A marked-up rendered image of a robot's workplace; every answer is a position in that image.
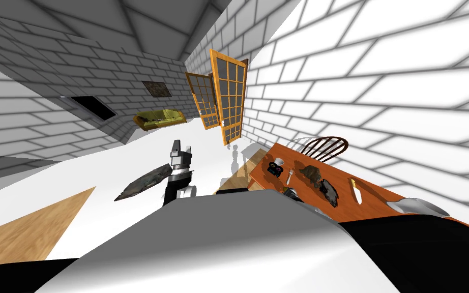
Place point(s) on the large wooden glazed door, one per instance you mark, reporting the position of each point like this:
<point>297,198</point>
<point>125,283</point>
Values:
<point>229,93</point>

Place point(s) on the dark grey flat slab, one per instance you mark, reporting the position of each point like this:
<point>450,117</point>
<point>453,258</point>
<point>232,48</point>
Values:
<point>145,183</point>

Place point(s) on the black and white mug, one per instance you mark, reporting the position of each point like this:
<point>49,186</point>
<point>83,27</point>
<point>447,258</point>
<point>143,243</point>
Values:
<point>275,168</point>

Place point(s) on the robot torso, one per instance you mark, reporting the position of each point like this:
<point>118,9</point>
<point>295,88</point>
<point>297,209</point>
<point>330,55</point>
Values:
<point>218,244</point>

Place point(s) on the dark wooden spindle chair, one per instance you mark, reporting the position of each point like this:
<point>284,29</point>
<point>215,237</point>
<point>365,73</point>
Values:
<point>340,143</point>

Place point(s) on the black lumpy thing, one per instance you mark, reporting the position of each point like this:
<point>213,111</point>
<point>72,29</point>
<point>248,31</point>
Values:
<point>330,193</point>

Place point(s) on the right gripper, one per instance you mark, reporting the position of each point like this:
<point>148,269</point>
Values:
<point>291,193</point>

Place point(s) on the small wooden glazed door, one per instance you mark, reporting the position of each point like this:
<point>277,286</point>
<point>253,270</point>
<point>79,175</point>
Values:
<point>203,99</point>

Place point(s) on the dark green lumpy thing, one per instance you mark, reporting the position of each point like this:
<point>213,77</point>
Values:
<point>311,174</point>

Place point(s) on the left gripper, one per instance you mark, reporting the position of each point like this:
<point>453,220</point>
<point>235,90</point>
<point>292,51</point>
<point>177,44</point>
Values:
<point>180,160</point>

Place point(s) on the orange wooden table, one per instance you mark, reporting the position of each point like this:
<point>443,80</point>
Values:
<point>379,194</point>

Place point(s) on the yellow sofa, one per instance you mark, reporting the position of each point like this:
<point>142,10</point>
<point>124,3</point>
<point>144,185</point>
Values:
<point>159,119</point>

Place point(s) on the dark picture on wall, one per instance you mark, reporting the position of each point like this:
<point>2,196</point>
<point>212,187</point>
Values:
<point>156,89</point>

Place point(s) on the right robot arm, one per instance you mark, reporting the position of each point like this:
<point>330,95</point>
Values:
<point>417,252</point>

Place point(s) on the pale grey bowl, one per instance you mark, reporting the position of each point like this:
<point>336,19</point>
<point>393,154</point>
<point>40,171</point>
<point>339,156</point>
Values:
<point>417,206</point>

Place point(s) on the black window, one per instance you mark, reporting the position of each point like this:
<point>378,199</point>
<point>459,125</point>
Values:
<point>94,108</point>

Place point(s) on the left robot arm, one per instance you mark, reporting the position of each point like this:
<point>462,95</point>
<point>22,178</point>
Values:
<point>172,194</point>

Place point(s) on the silver fork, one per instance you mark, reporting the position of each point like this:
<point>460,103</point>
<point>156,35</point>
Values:
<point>290,176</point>

